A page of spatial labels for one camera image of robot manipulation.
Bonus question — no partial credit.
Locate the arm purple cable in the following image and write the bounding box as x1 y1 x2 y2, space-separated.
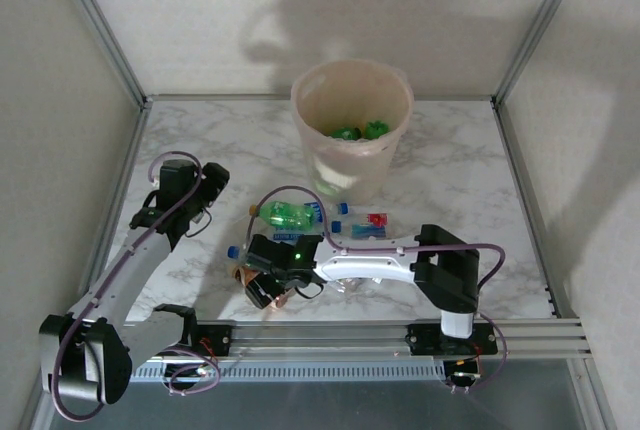
49 151 221 422
245 185 509 394

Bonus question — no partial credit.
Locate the clear bottle white cap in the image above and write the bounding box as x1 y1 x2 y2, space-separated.
332 275 385 297

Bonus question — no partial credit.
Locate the aluminium side frame rail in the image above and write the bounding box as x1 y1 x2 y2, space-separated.
494 99 559 324
79 99 154 324

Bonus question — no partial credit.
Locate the right gripper black loop cable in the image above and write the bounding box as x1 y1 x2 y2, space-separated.
294 282 325 302

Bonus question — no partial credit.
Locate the clear bottle dark blue label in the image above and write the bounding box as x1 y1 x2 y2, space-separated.
227 245 254 271

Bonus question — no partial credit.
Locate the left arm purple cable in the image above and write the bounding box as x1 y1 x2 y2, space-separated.
49 151 221 422

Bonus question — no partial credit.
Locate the pink plastic bin liner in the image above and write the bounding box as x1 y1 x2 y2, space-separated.
291 59 415 199

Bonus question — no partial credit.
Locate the teal blue carton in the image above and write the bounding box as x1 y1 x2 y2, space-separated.
349 223 388 241

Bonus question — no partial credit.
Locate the aluminium frame post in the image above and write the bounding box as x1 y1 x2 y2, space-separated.
47 0 151 109
492 0 591 106

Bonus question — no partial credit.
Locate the left gripper black loop cable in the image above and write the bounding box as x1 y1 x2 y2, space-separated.
184 207 214 240

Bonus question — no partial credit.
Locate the brown tea plastic bottle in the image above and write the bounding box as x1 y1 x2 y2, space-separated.
234 263 290 312

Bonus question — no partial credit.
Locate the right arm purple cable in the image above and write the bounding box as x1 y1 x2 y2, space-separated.
245 185 509 394

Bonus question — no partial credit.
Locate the aluminium front mounting rail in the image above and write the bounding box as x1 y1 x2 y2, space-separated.
49 318 586 362

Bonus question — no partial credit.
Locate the grey slotted cable duct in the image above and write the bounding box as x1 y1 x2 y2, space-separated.
62 360 449 385

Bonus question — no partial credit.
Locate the gripper black loop cable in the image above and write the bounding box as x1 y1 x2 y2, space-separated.
294 282 325 302
184 207 214 240

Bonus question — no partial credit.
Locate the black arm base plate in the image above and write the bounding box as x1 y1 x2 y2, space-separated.
141 323 234 357
407 322 499 356

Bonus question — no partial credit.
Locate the grey metal sheet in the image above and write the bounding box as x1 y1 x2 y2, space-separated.
47 380 609 430

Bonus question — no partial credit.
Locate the beige ribbed plastic bin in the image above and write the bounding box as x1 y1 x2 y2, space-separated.
291 59 415 203

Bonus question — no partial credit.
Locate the large green plastic bottle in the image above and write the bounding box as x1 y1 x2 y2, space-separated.
248 201 321 230

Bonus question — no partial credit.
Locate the small lit circuit board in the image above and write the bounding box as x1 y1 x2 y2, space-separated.
446 357 485 387

